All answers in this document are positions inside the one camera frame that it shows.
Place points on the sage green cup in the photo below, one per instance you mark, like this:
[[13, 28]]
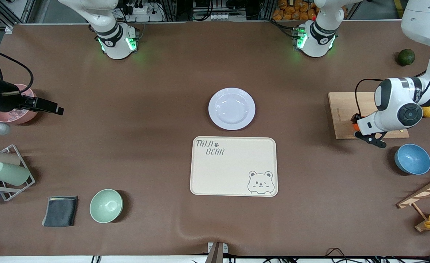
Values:
[[10, 173]]

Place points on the metal stand bracket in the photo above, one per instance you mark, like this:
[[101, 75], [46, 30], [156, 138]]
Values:
[[216, 252]]

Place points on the brown table cover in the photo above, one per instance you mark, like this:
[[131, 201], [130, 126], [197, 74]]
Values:
[[163, 109]]

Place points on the beige cup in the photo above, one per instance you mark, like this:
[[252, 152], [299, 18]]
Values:
[[1, 159]]

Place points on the cream bear print tray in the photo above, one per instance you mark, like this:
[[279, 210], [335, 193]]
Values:
[[233, 168]]

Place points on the white power strip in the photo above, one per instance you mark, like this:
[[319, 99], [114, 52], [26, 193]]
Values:
[[145, 12]]

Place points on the pile of orange fruits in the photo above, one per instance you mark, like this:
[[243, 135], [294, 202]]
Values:
[[291, 11]]

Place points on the dark green round fruit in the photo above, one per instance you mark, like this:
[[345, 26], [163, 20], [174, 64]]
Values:
[[406, 57]]

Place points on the mint green bowl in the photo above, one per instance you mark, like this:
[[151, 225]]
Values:
[[106, 205]]

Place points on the white round plate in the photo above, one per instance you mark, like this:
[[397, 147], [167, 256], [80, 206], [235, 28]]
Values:
[[231, 109]]

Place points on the folded dark grey cloth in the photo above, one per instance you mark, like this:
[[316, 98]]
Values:
[[59, 212]]

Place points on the pink ribbed bowl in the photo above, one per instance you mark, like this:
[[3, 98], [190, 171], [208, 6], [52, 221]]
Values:
[[14, 119]]

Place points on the blue bowl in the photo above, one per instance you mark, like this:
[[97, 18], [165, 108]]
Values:
[[412, 160]]

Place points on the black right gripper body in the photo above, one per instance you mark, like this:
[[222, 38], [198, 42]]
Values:
[[6, 99]]

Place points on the wooden cutting board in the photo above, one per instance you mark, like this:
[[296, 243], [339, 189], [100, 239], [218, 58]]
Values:
[[343, 113]]

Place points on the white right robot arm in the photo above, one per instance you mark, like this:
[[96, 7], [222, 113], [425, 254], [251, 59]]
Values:
[[114, 44]]

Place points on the clear crumpled pieces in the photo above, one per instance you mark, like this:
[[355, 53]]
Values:
[[15, 114]]

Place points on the wooden peg drying rack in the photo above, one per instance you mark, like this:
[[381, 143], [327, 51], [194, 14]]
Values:
[[425, 191]]

